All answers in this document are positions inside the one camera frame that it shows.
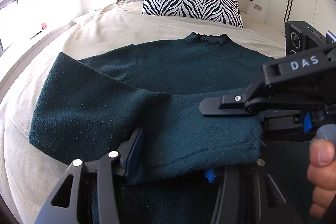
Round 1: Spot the dark teal knit sweater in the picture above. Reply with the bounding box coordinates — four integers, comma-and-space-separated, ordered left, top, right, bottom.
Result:
29, 33, 269, 223

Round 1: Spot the right hand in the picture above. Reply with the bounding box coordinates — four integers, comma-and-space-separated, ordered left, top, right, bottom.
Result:
307, 138, 336, 218

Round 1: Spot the beige bed sheet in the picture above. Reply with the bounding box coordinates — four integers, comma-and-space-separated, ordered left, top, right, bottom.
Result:
1, 2, 285, 223

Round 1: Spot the zebra print pillow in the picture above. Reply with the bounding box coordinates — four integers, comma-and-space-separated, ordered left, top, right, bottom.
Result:
141, 0, 244, 28

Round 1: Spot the black camera box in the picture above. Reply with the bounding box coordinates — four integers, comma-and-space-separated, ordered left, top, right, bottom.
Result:
284, 21, 327, 56

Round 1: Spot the wall power socket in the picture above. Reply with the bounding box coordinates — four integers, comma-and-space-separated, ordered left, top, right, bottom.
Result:
254, 4, 262, 11

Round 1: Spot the window with dark frame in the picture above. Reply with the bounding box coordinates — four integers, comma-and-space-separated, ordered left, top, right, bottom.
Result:
0, 0, 18, 55

